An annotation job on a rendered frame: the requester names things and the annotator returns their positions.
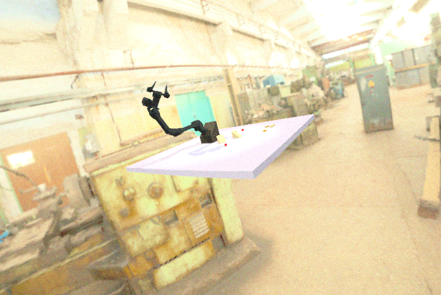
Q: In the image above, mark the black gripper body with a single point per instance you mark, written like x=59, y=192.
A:
x=166, y=95

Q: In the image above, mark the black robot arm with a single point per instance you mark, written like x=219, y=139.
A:
x=152, y=108

